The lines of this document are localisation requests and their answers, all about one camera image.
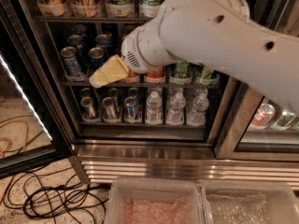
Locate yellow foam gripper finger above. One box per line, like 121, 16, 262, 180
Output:
89, 55, 129, 88

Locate wire shelf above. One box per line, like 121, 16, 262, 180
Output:
35, 16, 151, 24
62, 81, 219, 89

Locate small silver can middle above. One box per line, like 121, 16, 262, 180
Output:
102, 97, 120, 123

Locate black cable on floor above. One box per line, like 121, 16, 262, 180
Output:
2, 161, 110, 224

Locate green bottle right compartment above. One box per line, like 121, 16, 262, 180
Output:
271, 108, 296, 131

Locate clear bin pink contents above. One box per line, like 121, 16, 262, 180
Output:
104, 177, 205, 224

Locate small blue can right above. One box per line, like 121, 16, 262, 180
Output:
124, 96, 141, 123

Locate red coca-cola can front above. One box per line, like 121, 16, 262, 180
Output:
145, 68, 165, 84

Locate blue pepsi can front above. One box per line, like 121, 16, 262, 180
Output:
89, 47, 107, 71

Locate green can front left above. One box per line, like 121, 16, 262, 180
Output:
170, 61, 192, 85

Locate orange can right compartment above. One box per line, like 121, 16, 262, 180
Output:
249, 103, 276, 130

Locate orange cable on floor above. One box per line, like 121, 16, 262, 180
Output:
0, 118, 30, 203

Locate silver blue can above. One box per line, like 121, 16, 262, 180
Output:
67, 35, 85, 50
60, 46, 86, 82

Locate tall orange gold can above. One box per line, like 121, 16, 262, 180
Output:
71, 0, 98, 18

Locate silver blue can front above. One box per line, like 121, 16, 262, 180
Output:
60, 46, 86, 82

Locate top wire shelf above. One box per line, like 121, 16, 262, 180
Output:
35, 16, 151, 24

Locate steel fridge base grille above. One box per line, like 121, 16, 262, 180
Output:
69, 144, 299, 190

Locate blue can second row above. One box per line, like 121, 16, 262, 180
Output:
95, 34, 112, 52

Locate open fridge glass door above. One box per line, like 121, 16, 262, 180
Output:
0, 6, 71, 178

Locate water bottle right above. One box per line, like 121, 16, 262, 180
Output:
187, 92, 209, 127

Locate middle wire shelf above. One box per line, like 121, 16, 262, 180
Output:
62, 81, 219, 89

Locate green can front right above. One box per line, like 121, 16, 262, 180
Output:
195, 66, 220, 86

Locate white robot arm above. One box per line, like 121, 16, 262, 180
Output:
89, 0, 299, 114

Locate water bottle middle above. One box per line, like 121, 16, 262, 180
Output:
166, 91, 186, 125

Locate water bottle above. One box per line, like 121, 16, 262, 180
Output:
146, 91, 163, 125
166, 91, 186, 125
187, 92, 209, 127

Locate water bottle left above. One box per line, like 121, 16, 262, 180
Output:
146, 91, 163, 125

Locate green white tall can left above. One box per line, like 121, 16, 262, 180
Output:
107, 0, 134, 17

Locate orange soda can front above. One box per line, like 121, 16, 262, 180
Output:
122, 70, 140, 83

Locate small silver can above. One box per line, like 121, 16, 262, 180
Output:
80, 97, 100, 122
102, 97, 120, 123

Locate small silver can left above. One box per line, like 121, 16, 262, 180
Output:
80, 97, 100, 122

